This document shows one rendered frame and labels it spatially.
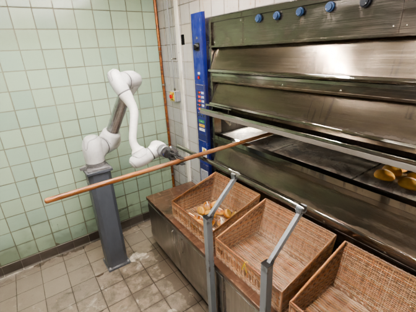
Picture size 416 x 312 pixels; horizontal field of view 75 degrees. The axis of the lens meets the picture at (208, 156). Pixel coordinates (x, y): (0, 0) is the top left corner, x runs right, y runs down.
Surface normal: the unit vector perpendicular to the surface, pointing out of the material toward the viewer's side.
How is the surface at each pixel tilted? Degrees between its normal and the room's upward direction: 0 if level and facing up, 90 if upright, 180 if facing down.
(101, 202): 90
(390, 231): 70
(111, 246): 90
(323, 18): 90
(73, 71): 90
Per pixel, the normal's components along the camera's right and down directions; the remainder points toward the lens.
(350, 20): -0.82, 0.25
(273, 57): -0.78, -0.09
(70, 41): 0.57, 0.27
